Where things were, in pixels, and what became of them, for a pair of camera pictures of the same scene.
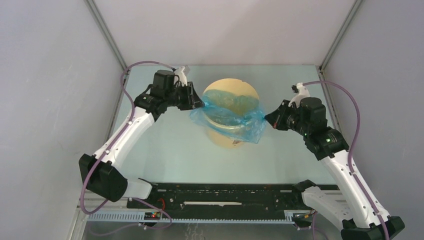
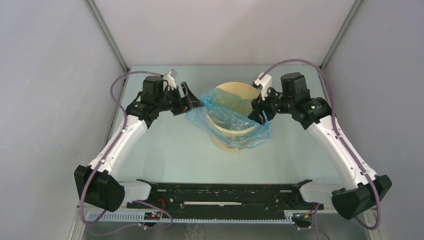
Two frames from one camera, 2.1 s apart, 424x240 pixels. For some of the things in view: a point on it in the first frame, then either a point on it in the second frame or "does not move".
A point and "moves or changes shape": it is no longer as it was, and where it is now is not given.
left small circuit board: (155, 215) does not move
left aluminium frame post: (93, 8) does not move
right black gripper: (276, 118) to (258, 105)
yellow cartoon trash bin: (239, 86) moves or changes shape
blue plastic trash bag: (237, 116) moves or changes shape
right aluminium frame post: (340, 34) does not move
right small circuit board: (303, 217) does not move
